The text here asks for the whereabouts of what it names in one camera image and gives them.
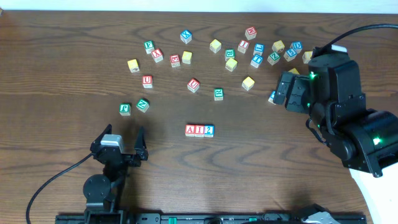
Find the green Z block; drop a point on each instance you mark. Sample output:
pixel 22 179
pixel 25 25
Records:
pixel 273 58

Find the blue T block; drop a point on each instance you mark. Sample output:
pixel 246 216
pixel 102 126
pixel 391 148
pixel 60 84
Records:
pixel 256 60

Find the red u block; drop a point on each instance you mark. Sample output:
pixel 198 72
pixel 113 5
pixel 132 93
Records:
pixel 147 81
pixel 193 85

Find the green N block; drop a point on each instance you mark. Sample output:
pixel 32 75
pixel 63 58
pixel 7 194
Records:
pixel 142 105

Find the yellow block upper right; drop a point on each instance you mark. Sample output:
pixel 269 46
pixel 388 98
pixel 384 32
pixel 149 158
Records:
pixel 278 46

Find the red I block top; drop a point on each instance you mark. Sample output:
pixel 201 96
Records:
pixel 243 46

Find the red block top right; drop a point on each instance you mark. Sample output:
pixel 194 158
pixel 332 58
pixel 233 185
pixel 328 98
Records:
pixel 250 33

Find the red X block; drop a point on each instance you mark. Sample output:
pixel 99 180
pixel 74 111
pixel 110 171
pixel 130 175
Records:
pixel 157 55

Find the green R block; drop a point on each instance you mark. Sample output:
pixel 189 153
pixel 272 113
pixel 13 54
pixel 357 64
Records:
pixel 218 94

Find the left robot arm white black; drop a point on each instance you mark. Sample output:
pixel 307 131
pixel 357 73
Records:
pixel 103 191

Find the green B block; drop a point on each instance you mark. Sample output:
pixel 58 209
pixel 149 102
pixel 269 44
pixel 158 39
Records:
pixel 229 53

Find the blue 2 block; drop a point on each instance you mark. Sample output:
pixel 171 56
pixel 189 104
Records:
pixel 209 131

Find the blue P block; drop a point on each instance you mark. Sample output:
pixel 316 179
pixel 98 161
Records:
pixel 271 98

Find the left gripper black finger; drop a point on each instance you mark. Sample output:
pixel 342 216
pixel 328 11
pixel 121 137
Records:
pixel 107 130
pixel 140 144

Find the blue D block upper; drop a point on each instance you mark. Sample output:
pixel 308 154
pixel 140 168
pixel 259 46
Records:
pixel 296 46

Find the red E block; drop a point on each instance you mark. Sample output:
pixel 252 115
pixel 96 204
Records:
pixel 175 60

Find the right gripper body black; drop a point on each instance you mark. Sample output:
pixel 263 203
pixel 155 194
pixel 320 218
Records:
pixel 298 95

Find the yellow block under B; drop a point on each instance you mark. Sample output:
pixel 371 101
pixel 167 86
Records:
pixel 231 64

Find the yellow block top centre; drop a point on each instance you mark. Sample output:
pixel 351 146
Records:
pixel 215 46

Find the red A block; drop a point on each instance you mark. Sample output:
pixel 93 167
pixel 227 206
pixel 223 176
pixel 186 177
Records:
pixel 190 130

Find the yellow block near E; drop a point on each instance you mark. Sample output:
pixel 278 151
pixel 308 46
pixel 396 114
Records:
pixel 187 57

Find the blue X block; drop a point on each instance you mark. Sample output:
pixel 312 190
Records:
pixel 186 36

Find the yellow block far right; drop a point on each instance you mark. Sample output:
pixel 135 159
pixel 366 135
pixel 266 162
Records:
pixel 307 56

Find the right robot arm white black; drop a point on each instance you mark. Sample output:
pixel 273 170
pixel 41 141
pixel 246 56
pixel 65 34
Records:
pixel 365 140

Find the green J block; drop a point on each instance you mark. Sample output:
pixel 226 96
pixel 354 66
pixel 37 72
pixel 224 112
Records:
pixel 125 109

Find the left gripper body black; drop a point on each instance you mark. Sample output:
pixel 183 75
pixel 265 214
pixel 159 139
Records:
pixel 130 157

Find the red i block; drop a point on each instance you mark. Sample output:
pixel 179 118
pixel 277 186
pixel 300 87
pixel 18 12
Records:
pixel 199 131
pixel 243 46

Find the yellow block centre right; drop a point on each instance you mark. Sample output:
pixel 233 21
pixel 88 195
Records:
pixel 248 83

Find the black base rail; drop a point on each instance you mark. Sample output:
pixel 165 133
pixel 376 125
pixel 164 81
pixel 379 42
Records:
pixel 156 218

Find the yellow block far left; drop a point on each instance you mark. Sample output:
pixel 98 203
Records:
pixel 133 65

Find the yellow block right middle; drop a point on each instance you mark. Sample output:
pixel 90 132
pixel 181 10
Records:
pixel 294 70

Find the green F block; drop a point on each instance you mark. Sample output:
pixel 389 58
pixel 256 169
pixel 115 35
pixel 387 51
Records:
pixel 149 46

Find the blue S block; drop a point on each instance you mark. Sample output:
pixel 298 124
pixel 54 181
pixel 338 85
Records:
pixel 290 54

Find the blue L block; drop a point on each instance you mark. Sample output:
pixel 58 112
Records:
pixel 258 49

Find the red U block centre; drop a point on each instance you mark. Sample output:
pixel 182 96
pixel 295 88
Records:
pixel 193 85

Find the red U block left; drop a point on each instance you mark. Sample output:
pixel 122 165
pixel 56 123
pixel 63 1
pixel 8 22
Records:
pixel 147 81

